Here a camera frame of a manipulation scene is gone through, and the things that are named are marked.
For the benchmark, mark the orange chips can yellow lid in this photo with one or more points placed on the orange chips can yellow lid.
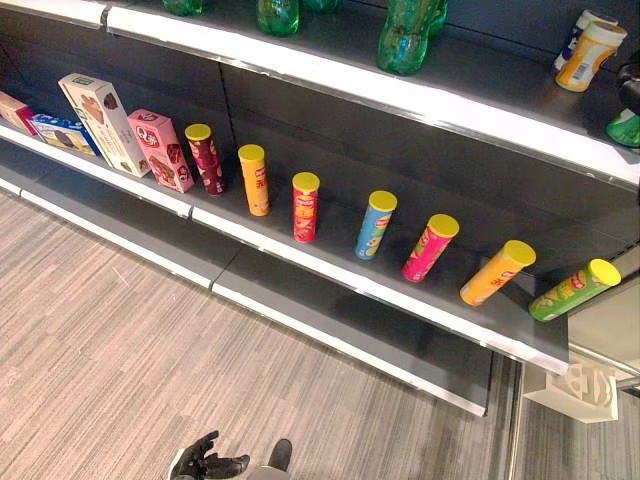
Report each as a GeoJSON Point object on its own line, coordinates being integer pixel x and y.
{"type": "Point", "coordinates": [255, 182]}
{"type": "Point", "coordinates": [495, 275]}

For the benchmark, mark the pink chocolate snack box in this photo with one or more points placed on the pink chocolate snack box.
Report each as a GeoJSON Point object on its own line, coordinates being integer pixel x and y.
{"type": "Point", "coordinates": [160, 150]}

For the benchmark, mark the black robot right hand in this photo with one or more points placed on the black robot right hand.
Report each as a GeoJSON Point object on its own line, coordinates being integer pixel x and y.
{"type": "Point", "coordinates": [629, 85]}

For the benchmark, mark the red chips can yellow lid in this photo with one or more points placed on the red chips can yellow lid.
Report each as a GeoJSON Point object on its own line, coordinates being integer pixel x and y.
{"type": "Point", "coordinates": [305, 210]}

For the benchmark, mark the green plastic bottle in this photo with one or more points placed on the green plastic bottle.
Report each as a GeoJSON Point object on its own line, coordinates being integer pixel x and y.
{"type": "Point", "coordinates": [625, 131]}
{"type": "Point", "coordinates": [441, 15]}
{"type": "Point", "coordinates": [405, 42]}
{"type": "Point", "coordinates": [277, 17]}
{"type": "Point", "coordinates": [182, 6]}

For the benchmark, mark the blue chips can yellow lid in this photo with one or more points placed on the blue chips can yellow lid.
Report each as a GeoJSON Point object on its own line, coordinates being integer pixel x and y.
{"type": "Point", "coordinates": [375, 227]}

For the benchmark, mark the white and blue canister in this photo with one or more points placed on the white and blue canister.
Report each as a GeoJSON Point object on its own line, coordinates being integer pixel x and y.
{"type": "Point", "coordinates": [570, 42]}

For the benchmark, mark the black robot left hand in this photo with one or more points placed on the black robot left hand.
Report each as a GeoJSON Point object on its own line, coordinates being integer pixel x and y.
{"type": "Point", "coordinates": [210, 465]}

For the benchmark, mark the dark base shelf board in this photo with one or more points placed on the dark base shelf board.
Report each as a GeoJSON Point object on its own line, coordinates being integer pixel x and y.
{"type": "Point", "coordinates": [280, 295]}

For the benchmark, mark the red and beige box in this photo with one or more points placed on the red and beige box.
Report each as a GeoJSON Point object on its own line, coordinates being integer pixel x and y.
{"type": "Point", "coordinates": [15, 114]}

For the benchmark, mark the green chips can yellow lid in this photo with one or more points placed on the green chips can yellow lid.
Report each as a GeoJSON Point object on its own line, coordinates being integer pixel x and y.
{"type": "Point", "coordinates": [570, 292]}

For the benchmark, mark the white plastic stand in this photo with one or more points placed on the white plastic stand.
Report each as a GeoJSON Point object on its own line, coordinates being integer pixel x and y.
{"type": "Point", "coordinates": [580, 395]}

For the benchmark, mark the yellow canister white lid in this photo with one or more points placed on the yellow canister white lid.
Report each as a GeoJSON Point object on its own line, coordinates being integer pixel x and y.
{"type": "Point", "coordinates": [587, 57]}

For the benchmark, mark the dark shelf board white edge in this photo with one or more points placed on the dark shelf board white edge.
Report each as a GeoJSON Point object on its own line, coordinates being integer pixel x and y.
{"type": "Point", "coordinates": [330, 260]}
{"type": "Point", "coordinates": [350, 75]}

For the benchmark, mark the pink chips can yellow lid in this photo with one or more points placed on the pink chips can yellow lid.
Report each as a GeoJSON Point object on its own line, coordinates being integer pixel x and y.
{"type": "Point", "coordinates": [427, 250]}

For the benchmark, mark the blue cookie box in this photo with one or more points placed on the blue cookie box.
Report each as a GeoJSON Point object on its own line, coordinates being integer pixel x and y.
{"type": "Point", "coordinates": [62, 132]}

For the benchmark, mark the tall white biscuit box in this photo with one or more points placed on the tall white biscuit box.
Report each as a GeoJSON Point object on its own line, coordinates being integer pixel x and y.
{"type": "Point", "coordinates": [102, 120]}

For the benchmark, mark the maroon chips can yellow lid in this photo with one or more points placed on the maroon chips can yellow lid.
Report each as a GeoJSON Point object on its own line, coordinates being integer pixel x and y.
{"type": "Point", "coordinates": [207, 160]}

